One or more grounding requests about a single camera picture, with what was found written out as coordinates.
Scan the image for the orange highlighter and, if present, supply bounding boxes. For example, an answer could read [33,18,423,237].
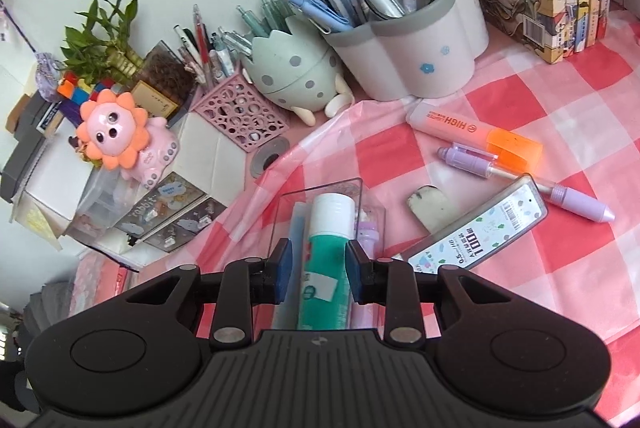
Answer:
[406,100,543,171]

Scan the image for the white printed drawer organizer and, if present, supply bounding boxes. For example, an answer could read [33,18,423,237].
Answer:
[65,173,226,271]

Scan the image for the clear jar with brown contents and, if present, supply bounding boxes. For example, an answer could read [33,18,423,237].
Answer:
[132,40,199,129]

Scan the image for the lilac pen with clip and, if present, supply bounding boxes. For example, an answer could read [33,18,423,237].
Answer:
[437,143,616,224]

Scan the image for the clear plastic organizer box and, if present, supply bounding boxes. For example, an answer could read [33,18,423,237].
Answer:
[254,178,388,334]

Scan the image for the dark grey box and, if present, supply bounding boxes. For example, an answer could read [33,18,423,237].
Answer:
[0,95,68,204]

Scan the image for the white flower-shaped pen holder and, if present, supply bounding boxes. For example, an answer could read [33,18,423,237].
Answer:
[320,0,491,101]

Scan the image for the white storage box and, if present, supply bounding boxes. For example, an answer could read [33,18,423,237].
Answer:
[10,135,98,249]

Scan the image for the pink storage trays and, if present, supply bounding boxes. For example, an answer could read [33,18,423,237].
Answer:
[70,253,136,315]

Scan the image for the bunch of green grey pens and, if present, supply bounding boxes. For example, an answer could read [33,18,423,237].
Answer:
[235,0,301,41]

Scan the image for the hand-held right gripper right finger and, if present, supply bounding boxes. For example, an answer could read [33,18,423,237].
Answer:
[346,239,511,349]

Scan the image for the lucky bamboo plant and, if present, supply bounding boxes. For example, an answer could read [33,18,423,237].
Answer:
[60,0,146,84]

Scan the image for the bunch of black red pens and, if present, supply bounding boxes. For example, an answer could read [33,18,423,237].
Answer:
[172,3,251,94]

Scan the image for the pencil lead case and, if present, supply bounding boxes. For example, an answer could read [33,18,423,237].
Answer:
[400,174,549,279]

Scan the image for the pink lion pencil sharpener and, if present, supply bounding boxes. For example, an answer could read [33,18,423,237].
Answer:
[75,89,180,190]

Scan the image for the green egg-shaped pen holder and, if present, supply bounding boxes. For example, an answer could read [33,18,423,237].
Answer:
[241,15,356,126]

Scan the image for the grey desk grommet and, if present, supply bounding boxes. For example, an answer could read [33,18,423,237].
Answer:
[249,137,290,174]

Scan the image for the white green glue stick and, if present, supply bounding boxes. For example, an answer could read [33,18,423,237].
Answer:
[297,193,357,331]

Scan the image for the pink perforated pen holder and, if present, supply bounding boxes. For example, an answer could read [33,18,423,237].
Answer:
[192,73,291,153]

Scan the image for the lilac glass ornament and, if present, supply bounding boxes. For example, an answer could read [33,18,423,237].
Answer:
[35,53,63,101]

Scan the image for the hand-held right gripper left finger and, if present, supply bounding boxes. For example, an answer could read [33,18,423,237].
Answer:
[125,238,296,350]

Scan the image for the pink checked tablecloth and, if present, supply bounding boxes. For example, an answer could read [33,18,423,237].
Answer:
[192,5,640,426]

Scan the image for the white worn eraser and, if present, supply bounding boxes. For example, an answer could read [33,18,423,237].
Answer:
[405,184,460,231]

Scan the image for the clear plastic storage drawers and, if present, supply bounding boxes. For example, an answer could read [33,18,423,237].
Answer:
[75,165,138,234]

